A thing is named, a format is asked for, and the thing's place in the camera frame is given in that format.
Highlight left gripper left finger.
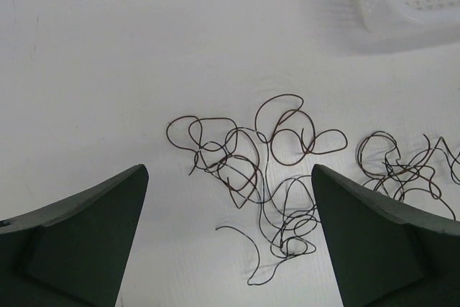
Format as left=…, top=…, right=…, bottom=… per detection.
left=1, top=165, right=149, bottom=306

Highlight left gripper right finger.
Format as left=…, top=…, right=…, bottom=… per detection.
left=312, top=165, right=459, bottom=306

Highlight yellow brown black cables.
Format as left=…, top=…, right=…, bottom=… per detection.
left=166, top=93, right=460, bottom=286

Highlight white rectangular basket left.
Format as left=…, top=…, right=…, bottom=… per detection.
left=323, top=0, right=459, bottom=55

